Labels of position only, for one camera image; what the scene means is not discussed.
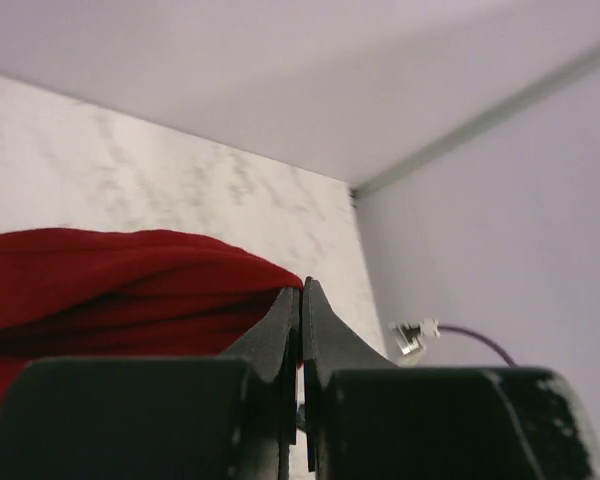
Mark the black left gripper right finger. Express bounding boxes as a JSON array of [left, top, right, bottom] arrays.
[[301, 279, 600, 479]]

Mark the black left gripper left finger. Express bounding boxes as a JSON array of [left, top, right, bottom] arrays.
[[0, 288, 300, 479]]

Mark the dark red t shirt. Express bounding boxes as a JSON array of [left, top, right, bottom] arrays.
[[0, 228, 302, 401]]

